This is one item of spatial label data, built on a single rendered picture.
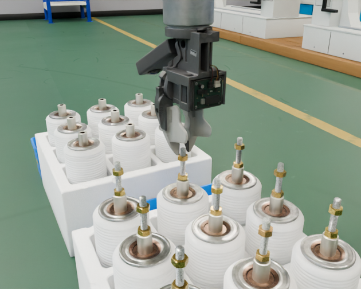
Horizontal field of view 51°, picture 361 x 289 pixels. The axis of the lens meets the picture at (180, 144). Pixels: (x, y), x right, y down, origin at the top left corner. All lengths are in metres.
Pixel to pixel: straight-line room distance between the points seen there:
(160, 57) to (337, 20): 2.73
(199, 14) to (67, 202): 0.53
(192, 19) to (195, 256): 0.35
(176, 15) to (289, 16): 3.36
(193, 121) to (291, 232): 0.24
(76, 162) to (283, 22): 3.18
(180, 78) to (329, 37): 2.61
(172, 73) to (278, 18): 3.26
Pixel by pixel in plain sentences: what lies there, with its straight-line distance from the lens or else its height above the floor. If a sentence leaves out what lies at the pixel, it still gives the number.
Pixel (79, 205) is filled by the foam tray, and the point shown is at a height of 0.14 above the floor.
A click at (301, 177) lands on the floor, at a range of 1.35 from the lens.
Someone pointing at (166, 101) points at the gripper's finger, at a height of 0.43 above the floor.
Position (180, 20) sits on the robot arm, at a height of 0.56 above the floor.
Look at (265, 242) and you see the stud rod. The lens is 0.50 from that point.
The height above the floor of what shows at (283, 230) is 0.24.
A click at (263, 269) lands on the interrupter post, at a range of 0.52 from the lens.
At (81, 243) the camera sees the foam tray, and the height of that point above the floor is 0.18.
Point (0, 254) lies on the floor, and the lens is 1.06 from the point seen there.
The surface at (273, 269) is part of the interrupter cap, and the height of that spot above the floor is 0.25.
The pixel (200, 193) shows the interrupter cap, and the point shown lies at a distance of 0.70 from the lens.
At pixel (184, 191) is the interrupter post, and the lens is 0.69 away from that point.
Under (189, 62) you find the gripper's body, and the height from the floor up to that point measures 0.50.
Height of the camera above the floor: 0.62
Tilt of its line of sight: 24 degrees down
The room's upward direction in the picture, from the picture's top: straight up
